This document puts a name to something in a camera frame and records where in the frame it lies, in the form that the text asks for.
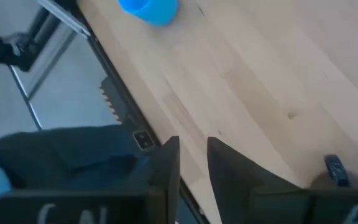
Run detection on silver rail bracket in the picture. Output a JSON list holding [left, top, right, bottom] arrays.
[[37, 0, 91, 39]]

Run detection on black ceramic mug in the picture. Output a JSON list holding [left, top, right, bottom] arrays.
[[324, 154, 351, 188]]

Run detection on small metal nameplate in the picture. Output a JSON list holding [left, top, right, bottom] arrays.
[[132, 130, 155, 151]]

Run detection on black toothed bracket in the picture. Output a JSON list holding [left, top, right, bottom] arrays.
[[99, 76, 130, 126]]

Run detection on black stand foot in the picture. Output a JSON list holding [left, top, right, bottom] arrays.
[[0, 32, 39, 73]]

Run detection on small blue mug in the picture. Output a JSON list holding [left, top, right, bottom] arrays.
[[117, 0, 180, 27]]

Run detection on black table edge rail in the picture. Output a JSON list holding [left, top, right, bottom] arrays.
[[54, 0, 213, 224]]

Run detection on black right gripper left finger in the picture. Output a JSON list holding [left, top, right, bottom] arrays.
[[0, 136, 181, 224]]

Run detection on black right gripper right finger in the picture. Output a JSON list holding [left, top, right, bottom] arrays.
[[206, 136, 358, 224]]

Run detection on dark bulky object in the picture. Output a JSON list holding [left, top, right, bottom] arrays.
[[0, 124, 150, 195]]

